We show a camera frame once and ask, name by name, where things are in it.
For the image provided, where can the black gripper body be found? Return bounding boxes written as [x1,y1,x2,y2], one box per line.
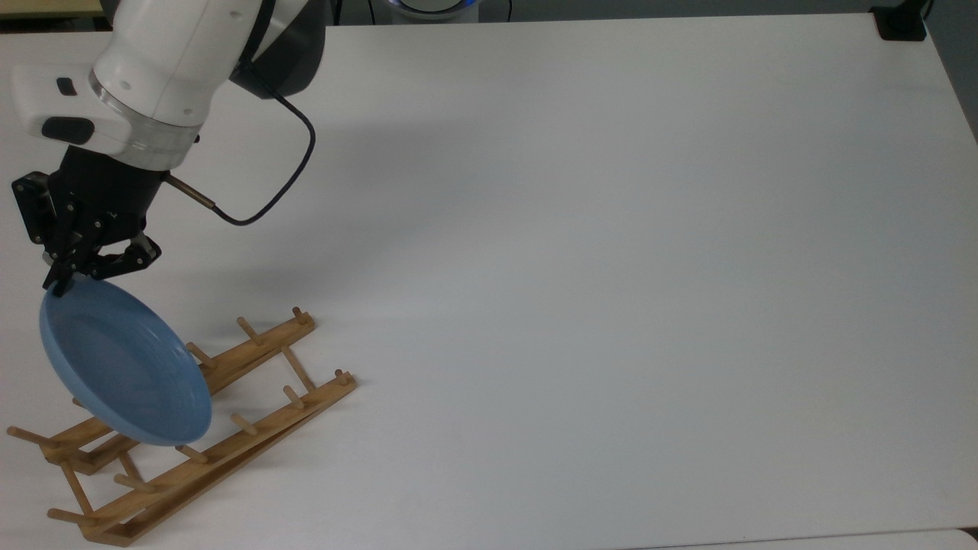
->
[47,145,167,249]

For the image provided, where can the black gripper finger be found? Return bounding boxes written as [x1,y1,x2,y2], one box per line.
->
[11,173,78,298]
[79,235,163,280]

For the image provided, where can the blue round plate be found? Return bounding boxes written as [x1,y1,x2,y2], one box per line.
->
[39,278,213,448]

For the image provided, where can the wooden plate rack with pegs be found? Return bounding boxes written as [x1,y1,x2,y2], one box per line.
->
[6,306,358,548]

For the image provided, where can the light wooden table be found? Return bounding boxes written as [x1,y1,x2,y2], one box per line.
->
[0,0,108,19]

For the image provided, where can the black clamp block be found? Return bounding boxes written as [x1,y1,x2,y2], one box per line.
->
[870,0,934,42]

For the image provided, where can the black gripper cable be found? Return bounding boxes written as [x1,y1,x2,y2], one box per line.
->
[167,63,317,228]

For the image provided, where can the robot base with blue ring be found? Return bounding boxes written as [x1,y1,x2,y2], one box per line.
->
[388,0,481,19]

